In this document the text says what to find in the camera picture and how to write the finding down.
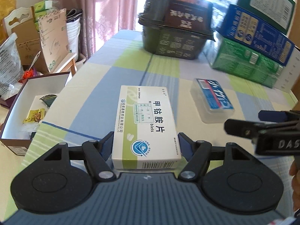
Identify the clear plastic floss box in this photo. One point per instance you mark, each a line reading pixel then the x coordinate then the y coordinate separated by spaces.
pixel 211 102

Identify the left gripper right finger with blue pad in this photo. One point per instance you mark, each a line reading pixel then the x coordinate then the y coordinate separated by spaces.
pixel 197 155

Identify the clear printed plastic bag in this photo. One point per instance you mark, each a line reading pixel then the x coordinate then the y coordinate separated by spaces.
pixel 11 67

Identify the light green carton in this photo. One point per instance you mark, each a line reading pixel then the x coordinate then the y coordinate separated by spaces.
pixel 236 59

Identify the open cardboard carton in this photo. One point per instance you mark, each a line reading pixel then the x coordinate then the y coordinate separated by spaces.
pixel 21 21

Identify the white carton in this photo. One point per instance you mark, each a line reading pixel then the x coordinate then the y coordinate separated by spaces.
pixel 290 72

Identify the white green medicine box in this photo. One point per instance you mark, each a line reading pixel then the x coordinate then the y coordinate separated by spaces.
pixel 145 134

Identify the person's right hand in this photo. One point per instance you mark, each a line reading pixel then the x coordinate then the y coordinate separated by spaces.
pixel 295 184

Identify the brown paper envelope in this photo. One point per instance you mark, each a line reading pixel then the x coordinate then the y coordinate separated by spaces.
pixel 54 38

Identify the black noodle bowl pack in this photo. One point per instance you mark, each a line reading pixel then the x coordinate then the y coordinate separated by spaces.
pixel 176 28

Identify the blue carton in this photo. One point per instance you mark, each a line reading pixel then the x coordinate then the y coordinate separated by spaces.
pixel 248 29

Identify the open white gift box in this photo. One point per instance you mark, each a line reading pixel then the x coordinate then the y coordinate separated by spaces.
pixel 14 134

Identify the pink curtain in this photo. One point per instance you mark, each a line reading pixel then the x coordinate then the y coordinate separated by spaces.
pixel 101 19

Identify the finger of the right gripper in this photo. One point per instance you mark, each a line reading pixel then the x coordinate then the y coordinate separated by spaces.
pixel 245 129
pixel 272 116

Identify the yellow plastic bag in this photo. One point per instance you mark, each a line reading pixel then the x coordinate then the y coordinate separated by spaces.
pixel 6 7

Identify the dark green carton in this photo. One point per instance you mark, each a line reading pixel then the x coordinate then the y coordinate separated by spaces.
pixel 278 13

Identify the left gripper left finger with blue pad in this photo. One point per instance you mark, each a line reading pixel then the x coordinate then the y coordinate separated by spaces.
pixel 96 153

